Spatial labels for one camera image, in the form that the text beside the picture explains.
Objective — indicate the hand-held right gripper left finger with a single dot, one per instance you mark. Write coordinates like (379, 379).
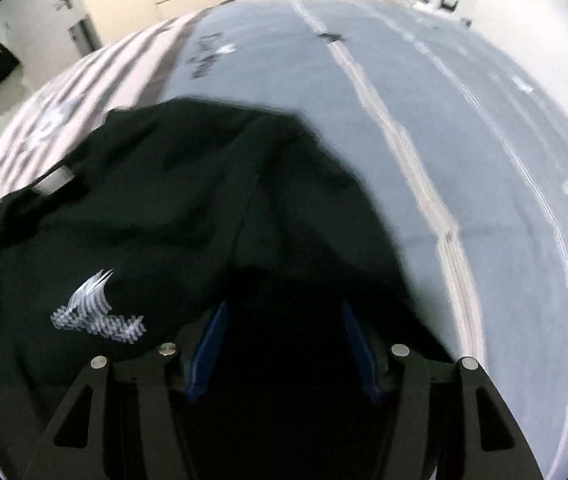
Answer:
(209, 350)

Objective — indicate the striped and blue bed sheet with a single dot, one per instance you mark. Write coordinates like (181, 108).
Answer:
(364, 135)

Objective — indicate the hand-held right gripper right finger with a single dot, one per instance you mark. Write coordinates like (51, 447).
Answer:
(361, 355)

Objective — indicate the grey suitcase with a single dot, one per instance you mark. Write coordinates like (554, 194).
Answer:
(81, 35)

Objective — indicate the black printed t-shirt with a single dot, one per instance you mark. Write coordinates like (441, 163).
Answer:
(164, 210)

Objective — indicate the white door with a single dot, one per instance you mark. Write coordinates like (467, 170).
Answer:
(39, 15)

